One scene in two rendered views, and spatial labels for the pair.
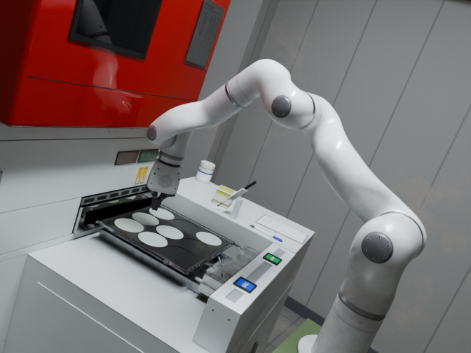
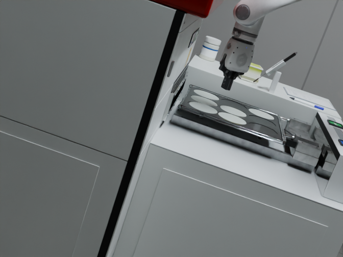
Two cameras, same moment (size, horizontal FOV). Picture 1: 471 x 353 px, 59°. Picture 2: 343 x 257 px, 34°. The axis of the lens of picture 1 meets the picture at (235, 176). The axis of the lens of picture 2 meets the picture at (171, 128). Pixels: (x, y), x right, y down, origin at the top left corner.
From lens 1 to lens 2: 0.97 m
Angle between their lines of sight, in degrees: 16
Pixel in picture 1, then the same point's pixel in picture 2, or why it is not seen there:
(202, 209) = (240, 87)
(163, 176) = (240, 55)
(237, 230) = (279, 104)
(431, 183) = not seen: outside the picture
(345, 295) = not seen: outside the picture
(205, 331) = (335, 185)
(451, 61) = not seen: outside the picture
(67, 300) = (200, 179)
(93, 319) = (230, 191)
